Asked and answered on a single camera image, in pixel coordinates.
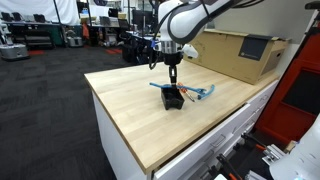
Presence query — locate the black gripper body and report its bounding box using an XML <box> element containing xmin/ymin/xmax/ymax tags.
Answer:
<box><xmin>162</xmin><ymin>51</ymin><xmax>185</xmax><ymax>69</ymax></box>

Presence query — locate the grey mobile robot base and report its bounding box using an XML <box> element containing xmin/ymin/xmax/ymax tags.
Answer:
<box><xmin>65</xmin><ymin>29</ymin><xmax>84</xmax><ymax>48</ymax></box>
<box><xmin>0</xmin><ymin>42</ymin><xmax>30</xmax><ymax>61</ymax></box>

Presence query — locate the white oval wrist attachment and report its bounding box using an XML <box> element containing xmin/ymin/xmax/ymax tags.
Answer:
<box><xmin>181</xmin><ymin>43</ymin><xmax>200</xmax><ymax>60</ymax></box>

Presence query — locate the black open case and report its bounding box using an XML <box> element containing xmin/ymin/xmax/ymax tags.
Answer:
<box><xmin>159</xmin><ymin>85</ymin><xmax>186</xmax><ymax>112</ymax></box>

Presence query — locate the large cardboard box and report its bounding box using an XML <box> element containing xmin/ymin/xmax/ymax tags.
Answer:
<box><xmin>182</xmin><ymin>28</ymin><xmax>291</xmax><ymax>86</ymax></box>

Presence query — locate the white drawer cabinet under table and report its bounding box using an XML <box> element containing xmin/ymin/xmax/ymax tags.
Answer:
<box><xmin>91</xmin><ymin>79</ymin><xmax>280</xmax><ymax>180</ymax></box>

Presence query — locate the black orange clamp tool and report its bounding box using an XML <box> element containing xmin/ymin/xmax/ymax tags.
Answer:
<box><xmin>215</xmin><ymin>153</ymin><xmax>244</xmax><ymax>180</ymax></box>
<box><xmin>240</xmin><ymin>132</ymin><xmax>272</xmax><ymax>154</ymax></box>

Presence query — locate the red tool cabinet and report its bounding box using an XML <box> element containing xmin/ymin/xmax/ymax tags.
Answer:
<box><xmin>254</xmin><ymin>30</ymin><xmax>320</xmax><ymax>145</ymax></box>

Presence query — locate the dark desk with monitors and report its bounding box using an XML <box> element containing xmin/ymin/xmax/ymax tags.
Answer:
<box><xmin>0</xmin><ymin>11</ymin><xmax>65</xmax><ymax>48</ymax></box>

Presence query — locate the white curtain backdrop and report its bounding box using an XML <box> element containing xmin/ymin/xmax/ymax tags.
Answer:
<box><xmin>0</xmin><ymin>0</ymin><xmax>81</xmax><ymax>26</ymax></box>

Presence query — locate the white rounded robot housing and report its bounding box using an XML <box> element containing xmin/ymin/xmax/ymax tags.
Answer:
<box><xmin>268</xmin><ymin>113</ymin><xmax>320</xmax><ymax>180</ymax></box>

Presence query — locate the orange handled screwdriver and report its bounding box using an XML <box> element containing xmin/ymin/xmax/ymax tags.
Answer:
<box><xmin>177</xmin><ymin>82</ymin><xmax>196</xmax><ymax>103</ymax></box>

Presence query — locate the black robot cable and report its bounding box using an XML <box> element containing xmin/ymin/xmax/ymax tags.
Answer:
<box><xmin>147</xmin><ymin>46</ymin><xmax>165</xmax><ymax>71</ymax></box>

